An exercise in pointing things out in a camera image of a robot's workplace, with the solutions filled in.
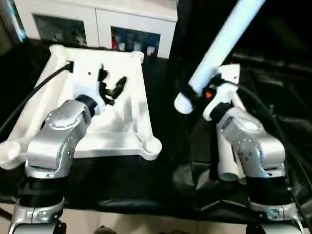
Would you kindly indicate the white plastic table top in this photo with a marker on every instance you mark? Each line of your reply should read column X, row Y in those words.
column 117, row 136

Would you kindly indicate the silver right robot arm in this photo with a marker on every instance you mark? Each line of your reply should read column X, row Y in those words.
column 253, row 146

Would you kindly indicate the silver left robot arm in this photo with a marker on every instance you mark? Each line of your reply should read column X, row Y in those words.
column 56, row 136

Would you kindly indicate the white glass-door cabinet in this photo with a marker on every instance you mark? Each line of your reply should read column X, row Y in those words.
column 136, row 22

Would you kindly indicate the long black rod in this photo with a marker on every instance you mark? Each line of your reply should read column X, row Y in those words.
column 268, row 60

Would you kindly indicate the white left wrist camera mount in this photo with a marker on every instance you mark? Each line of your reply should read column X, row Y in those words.
column 85, row 78

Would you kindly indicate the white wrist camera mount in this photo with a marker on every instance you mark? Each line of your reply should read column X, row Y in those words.
column 85, row 78
column 226, row 80

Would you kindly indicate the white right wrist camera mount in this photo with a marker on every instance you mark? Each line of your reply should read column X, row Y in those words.
column 226, row 80

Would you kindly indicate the grey glass door frame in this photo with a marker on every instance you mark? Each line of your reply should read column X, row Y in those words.
column 18, row 22

